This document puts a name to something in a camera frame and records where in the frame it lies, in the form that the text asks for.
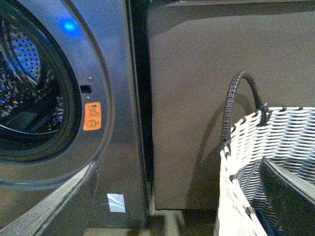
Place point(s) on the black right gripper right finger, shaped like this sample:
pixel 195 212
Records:
pixel 292 199

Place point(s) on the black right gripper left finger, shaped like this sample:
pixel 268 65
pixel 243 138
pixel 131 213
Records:
pixel 65 212

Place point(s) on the dark blue-grey garment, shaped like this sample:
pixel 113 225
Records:
pixel 269 228

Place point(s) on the grey front-load washing machine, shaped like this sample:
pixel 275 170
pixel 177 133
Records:
pixel 55 57

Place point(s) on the white woven laundry basket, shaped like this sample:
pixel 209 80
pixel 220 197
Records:
pixel 288 140

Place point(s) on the white tape label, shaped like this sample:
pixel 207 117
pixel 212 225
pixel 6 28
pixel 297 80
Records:
pixel 116 203

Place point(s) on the orange warning sticker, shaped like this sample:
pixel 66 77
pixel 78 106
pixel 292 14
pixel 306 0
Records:
pixel 92 116

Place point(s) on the brown cabinet panel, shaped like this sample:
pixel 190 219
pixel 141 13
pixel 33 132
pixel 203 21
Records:
pixel 195 51

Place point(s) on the dark wrapped basket handle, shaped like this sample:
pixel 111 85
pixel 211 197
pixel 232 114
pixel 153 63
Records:
pixel 231 93

